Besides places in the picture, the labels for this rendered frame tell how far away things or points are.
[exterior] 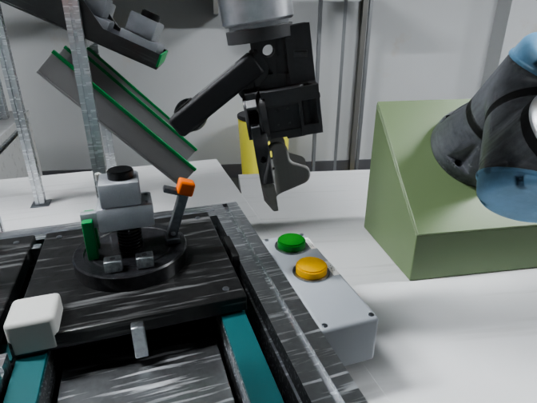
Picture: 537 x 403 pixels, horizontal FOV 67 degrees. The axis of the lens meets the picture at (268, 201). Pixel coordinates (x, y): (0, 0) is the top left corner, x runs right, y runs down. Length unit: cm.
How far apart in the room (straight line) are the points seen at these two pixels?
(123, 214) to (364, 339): 31
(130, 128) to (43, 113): 310
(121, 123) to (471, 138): 56
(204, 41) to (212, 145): 84
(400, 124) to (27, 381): 66
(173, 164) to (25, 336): 37
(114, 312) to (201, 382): 12
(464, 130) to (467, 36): 334
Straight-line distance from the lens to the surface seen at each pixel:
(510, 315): 72
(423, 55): 389
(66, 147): 382
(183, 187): 52
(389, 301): 68
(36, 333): 48
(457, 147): 74
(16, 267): 61
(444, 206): 73
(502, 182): 54
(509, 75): 66
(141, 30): 74
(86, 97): 69
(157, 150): 73
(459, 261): 76
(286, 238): 58
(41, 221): 101
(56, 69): 73
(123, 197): 50
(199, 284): 50
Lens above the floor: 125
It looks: 23 degrees down
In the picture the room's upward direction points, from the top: straight up
